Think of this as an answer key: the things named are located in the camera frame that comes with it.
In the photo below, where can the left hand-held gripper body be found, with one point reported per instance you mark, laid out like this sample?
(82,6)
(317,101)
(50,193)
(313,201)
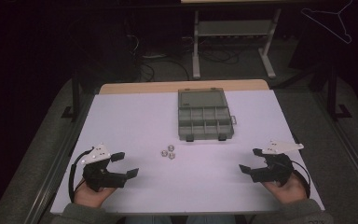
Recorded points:
(101,179)

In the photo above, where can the white metal desk frame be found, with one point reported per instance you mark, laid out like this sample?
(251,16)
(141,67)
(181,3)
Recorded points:
(234,28)

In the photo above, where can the black metal stand leg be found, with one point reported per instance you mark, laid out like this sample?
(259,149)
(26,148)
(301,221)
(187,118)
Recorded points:
(334,93)
(75,99)

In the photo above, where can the silver metal nut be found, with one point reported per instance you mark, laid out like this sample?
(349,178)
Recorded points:
(171,147)
(172,155)
(164,152)

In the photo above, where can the grey compartment storage box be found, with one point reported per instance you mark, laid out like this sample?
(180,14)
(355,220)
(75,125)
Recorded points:
(204,115)

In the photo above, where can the person's right hand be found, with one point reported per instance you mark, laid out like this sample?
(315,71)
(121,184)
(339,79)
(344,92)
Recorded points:
(287,192)

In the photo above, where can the person's left hand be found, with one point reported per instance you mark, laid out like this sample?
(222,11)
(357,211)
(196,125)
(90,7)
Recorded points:
(91,196)

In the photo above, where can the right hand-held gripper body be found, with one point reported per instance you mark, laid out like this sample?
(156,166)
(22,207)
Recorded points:
(275,171)

